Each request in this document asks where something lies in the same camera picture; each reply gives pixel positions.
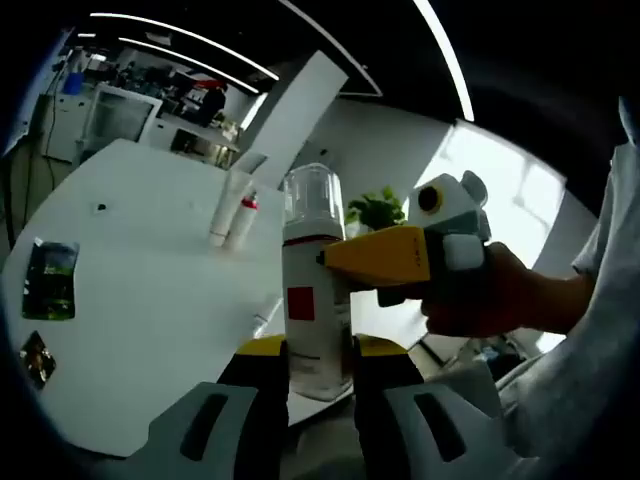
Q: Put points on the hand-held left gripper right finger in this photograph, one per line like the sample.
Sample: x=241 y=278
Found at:
x=385 y=410

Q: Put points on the white skincare bottle domed cap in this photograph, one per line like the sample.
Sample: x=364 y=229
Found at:
x=310 y=270

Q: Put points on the white skincare tube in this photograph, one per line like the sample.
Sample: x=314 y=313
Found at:
x=222 y=210

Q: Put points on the gold foil packet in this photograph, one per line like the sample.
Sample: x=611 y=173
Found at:
x=37 y=357

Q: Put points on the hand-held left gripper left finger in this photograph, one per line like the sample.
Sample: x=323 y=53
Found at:
x=250 y=400

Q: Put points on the green and white packet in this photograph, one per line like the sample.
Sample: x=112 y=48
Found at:
x=50 y=280

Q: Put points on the person's right hand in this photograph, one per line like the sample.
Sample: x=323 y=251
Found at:
x=490 y=300

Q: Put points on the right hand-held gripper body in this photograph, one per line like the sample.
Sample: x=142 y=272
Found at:
x=455 y=220

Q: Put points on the white skincare bottle red collar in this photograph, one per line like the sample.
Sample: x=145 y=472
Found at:
x=240 y=230

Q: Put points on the potted green plant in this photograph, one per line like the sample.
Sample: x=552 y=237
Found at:
x=375 y=212

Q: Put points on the blue box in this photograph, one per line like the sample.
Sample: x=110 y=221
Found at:
x=73 y=83

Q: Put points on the white framed partition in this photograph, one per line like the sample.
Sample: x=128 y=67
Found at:
x=125 y=115

